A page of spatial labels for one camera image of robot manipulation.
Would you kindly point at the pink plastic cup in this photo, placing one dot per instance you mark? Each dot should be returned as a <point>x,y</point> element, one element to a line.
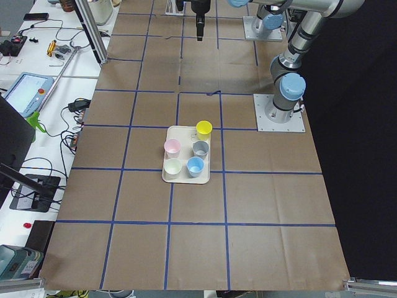
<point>172,148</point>

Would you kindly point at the black power adapter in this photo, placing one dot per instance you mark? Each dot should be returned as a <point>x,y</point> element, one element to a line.
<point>79,105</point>

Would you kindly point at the blue plastic cup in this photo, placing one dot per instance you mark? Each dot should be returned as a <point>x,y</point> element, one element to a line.
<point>195,166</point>

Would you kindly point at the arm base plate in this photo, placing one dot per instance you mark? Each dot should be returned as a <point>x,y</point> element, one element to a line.
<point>247,21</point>
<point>271,119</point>

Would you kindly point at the aluminium frame post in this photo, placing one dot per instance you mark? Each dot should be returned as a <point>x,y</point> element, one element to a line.
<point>91,30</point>

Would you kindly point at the black phone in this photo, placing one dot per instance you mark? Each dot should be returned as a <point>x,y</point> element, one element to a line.
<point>36,16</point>

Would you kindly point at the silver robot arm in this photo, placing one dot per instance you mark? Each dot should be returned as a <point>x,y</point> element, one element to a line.
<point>289,85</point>
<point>266,25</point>

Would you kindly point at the white plastic tray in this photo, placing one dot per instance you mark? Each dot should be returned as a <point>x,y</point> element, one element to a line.
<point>187,136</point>

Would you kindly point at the yellow plastic cup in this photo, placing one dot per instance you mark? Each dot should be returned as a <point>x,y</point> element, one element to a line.
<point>203,130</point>

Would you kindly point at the grey plastic cup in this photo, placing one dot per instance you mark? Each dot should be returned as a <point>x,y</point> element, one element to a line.
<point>200,149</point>

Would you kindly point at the pale green plastic cup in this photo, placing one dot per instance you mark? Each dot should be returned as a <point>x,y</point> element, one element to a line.
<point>172,168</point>

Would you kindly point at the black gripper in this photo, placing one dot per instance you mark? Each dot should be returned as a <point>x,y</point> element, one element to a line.
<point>200,7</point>

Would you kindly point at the black monitor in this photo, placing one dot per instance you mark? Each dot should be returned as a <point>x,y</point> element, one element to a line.
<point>16,136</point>

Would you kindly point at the blue teach pendant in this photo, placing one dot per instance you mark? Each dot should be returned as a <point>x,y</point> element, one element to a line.
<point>28,92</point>

